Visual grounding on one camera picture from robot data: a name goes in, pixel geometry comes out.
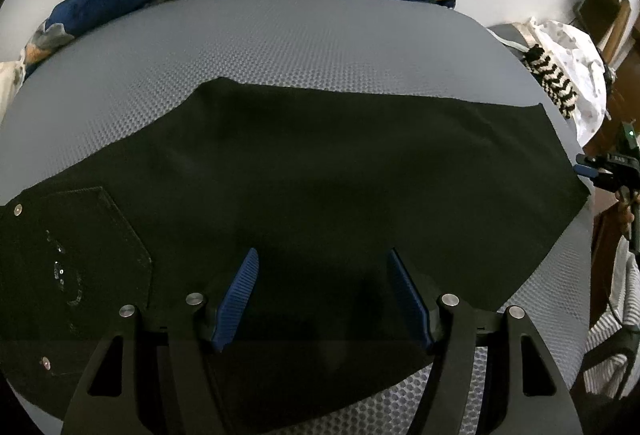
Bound white patterned cloth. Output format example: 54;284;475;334
521;18;608;147

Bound grey cloth with white trim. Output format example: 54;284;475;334
488;23;537;58

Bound striped grey white fabric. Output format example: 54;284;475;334
582;238;639;399

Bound white floral pillow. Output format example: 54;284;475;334
0;60;25;122

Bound black pants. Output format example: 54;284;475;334
1;78;589;434

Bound grey mesh mattress cover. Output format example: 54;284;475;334
0;0;597;435

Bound black white zigzag cloth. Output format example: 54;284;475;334
522;44;578;120

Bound person's right hand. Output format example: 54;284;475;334
615;192;639;240

